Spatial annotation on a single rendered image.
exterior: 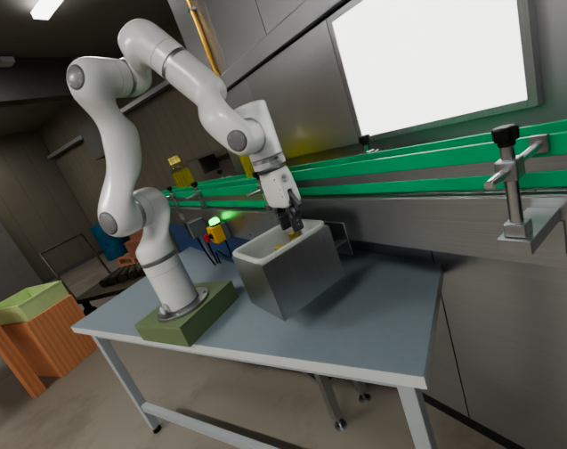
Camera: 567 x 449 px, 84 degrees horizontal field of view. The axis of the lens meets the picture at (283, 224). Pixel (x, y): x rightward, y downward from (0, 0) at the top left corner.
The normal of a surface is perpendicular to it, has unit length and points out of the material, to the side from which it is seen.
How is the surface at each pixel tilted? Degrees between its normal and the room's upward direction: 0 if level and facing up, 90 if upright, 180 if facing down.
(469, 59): 90
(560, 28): 90
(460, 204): 90
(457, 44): 90
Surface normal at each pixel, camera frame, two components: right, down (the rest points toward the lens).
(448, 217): -0.76, 0.44
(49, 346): 0.88, -0.18
